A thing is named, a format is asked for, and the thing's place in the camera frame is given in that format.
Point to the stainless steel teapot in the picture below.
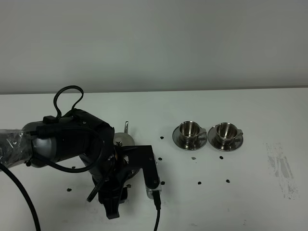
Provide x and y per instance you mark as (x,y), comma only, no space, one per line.
(124,139)

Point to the right stainless steel teacup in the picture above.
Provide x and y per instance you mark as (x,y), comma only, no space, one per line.
(226,133)

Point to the left stainless steel saucer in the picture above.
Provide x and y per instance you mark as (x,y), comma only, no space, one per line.
(201,141)

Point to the stainless steel saucer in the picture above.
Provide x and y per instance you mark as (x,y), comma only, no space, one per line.
(211,136)
(201,141)

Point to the stainless steel teacup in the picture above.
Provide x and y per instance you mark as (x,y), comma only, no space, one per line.
(190,131)
(226,133)

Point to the right stainless steel saucer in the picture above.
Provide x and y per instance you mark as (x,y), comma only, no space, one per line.
(211,136)

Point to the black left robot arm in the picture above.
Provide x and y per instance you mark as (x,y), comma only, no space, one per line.
(75,143)

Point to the left stainless steel teacup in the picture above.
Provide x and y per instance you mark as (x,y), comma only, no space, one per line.
(190,131)

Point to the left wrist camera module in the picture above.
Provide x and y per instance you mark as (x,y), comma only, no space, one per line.
(142,157)

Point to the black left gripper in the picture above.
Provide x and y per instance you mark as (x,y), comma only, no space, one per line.
(109,174)

